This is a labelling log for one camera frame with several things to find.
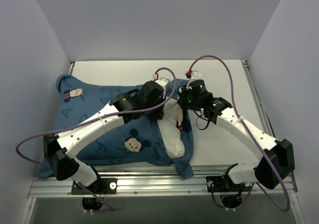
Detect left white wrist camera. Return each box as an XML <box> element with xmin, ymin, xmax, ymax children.
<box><xmin>153</xmin><ymin>73</ymin><xmax>171</xmax><ymax>89</ymax></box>

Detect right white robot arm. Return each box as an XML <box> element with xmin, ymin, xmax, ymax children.
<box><xmin>178</xmin><ymin>80</ymin><xmax>295</xmax><ymax>191</ymax></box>

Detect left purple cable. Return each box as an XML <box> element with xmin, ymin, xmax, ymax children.
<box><xmin>15</xmin><ymin>67</ymin><xmax>177</xmax><ymax>213</ymax></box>

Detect white pillow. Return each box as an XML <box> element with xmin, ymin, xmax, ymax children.
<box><xmin>157</xmin><ymin>99</ymin><xmax>185</xmax><ymax>159</ymax></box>

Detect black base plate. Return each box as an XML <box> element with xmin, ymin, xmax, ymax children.
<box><xmin>71</xmin><ymin>178</ymin><xmax>118</xmax><ymax>195</ymax></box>
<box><xmin>205</xmin><ymin>175</ymin><xmax>236</xmax><ymax>192</ymax></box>

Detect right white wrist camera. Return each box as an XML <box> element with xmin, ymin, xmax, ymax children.
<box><xmin>185</xmin><ymin>70</ymin><xmax>202</xmax><ymax>82</ymax></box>

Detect purple cable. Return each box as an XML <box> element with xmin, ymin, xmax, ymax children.
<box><xmin>188</xmin><ymin>55</ymin><xmax>292</xmax><ymax>212</ymax></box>
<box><xmin>15</xmin><ymin>67</ymin><xmax>177</xmax><ymax>213</ymax></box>

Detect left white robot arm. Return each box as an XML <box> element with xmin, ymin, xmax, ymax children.
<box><xmin>43</xmin><ymin>78</ymin><xmax>170</xmax><ymax>194</ymax></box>

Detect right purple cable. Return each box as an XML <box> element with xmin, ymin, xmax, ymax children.
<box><xmin>188</xmin><ymin>55</ymin><xmax>292</xmax><ymax>212</ymax></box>

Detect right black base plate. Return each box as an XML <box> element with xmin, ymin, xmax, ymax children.
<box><xmin>205</xmin><ymin>175</ymin><xmax>236</xmax><ymax>192</ymax></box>

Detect left aluminium side rail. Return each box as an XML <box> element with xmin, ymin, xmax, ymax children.
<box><xmin>41</xmin><ymin>62</ymin><xmax>75</xmax><ymax>75</ymax></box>

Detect aluminium front rail frame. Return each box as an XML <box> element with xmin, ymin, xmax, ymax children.
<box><xmin>27</xmin><ymin>165</ymin><xmax>297</xmax><ymax>199</ymax></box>

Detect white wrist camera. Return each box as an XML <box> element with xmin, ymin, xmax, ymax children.
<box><xmin>153</xmin><ymin>73</ymin><xmax>171</xmax><ymax>89</ymax></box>
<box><xmin>185</xmin><ymin>70</ymin><xmax>202</xmax><ymax>82</ymax></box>

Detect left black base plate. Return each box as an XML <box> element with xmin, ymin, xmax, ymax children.
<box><xmin>71</xmin><ymin>178</ymin><xmax>118</xmax><ymax>195</ymax></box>

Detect right aluminium side rail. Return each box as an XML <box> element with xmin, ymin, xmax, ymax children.
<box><xmin>241</xmin><ymin>60</ymin><xmax>275</xmax><ymax>137</ymax></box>

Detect aluminium side rail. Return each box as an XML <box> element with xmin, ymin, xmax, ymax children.
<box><xmin>41</xmin><ymin>62</ymin><xmax>75</xmax><ymax>75</ymax></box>
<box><xmin>241</xmin><ymin>60</ymin><xmax>275</xmax><ymax>137</ymax></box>

